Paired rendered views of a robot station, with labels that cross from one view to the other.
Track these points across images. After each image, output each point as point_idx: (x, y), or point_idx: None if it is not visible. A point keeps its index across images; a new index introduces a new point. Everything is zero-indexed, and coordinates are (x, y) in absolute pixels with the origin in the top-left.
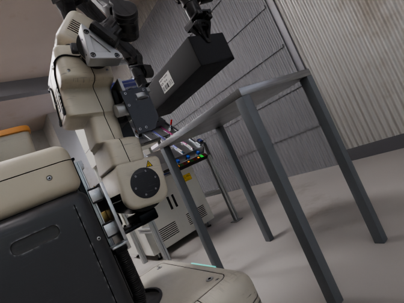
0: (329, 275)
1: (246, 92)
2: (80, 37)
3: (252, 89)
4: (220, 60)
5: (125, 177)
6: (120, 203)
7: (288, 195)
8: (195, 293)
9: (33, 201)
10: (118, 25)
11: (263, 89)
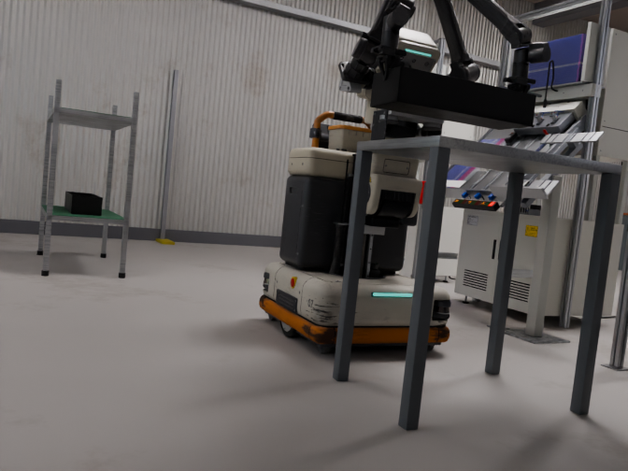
0: (338, 351)
1: (360, 148)
2: None
3: (365, 147)
4: (384, 102)
5: None
6: None
7: (345, 260)
8: (328, 278)
9: (298, 172)
10: (356, 61)
11: (378, 149)
